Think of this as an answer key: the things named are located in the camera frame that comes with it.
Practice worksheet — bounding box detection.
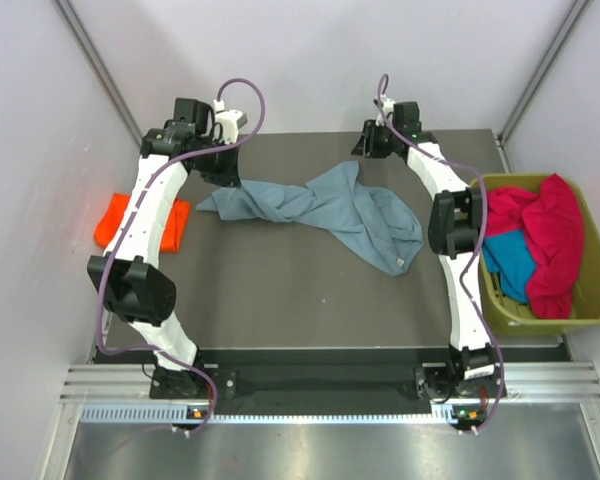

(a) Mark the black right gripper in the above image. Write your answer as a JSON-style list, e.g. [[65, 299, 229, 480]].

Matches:
[[350, 121, 399, 160]]

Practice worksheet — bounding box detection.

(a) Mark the light blue t shirt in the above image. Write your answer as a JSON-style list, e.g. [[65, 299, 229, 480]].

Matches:
[[196, 161, 424, 276]]

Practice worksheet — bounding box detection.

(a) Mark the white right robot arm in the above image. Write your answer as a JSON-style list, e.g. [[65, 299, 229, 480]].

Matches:
[[352, 94, 496, 396]]

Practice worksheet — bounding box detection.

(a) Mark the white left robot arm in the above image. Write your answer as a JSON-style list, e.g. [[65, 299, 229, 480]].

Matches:
[[87, 98, 247, 397]]

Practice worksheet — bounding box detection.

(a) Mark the folded orange t shirt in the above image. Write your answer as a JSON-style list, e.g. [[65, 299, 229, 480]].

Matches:
[[93, 193, 191, 253]]

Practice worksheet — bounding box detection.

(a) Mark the bright blue t shirt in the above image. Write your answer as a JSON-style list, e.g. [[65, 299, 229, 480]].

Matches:
[[483, 230, 536, 304]]

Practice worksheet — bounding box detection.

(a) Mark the red t shirt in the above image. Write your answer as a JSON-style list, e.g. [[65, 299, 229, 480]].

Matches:
[[485, 174, 585, 319]]

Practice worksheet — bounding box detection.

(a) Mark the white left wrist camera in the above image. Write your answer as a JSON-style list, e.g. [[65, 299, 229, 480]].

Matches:
[[212, 100, 248, 144]]

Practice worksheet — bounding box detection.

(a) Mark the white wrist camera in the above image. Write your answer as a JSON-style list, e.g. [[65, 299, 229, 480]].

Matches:
[[374, 95, 395, 126], [212, 100, 248, 144]]

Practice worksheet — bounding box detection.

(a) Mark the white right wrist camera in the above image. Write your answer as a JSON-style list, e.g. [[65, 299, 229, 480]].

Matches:
[[374, 95, 395, 126]]

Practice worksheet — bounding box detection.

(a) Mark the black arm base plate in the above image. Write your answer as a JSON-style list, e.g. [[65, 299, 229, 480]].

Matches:
[[150, 364, 501, 401]]

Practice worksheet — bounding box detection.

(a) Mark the slotted grey cable duct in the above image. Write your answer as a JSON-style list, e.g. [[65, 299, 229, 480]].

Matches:
[[80, 403, 484, 425]]

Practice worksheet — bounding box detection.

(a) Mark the aluminium frame rail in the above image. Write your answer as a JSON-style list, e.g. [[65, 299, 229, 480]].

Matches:
[[61, 362, 600, 403]]

